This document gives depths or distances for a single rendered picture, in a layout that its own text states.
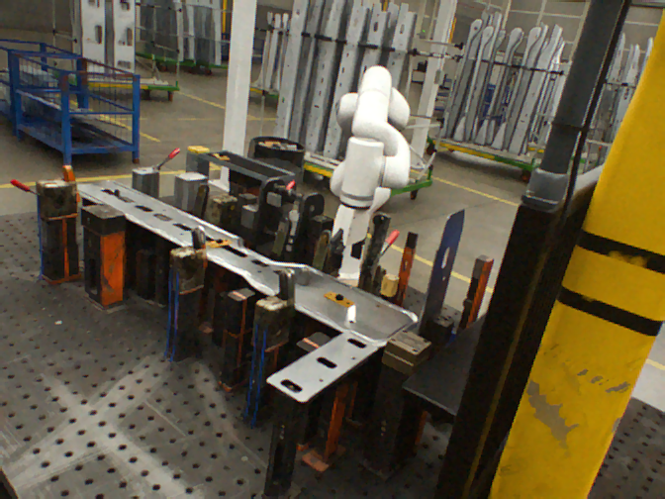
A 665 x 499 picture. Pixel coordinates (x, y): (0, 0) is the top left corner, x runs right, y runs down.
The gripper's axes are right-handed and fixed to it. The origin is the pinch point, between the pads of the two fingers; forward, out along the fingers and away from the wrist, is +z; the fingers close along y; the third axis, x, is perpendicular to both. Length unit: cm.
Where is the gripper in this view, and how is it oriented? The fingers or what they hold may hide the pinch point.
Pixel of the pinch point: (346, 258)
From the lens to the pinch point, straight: 140.3
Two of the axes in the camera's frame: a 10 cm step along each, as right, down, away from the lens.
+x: 8.0, 3.4, -5.0
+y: -5.8, 2.3, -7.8
